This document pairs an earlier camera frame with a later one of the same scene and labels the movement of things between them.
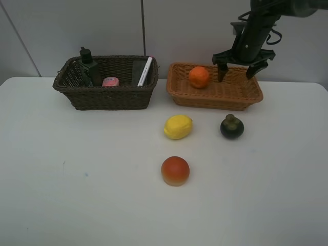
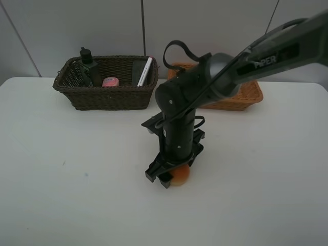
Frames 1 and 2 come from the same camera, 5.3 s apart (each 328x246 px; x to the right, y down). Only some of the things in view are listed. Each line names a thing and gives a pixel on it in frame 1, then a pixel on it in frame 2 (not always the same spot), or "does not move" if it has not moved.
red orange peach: [175, 170] does not move
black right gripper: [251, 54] to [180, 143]
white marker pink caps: [143, 77] does not move
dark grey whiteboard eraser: [138, 67] does not move
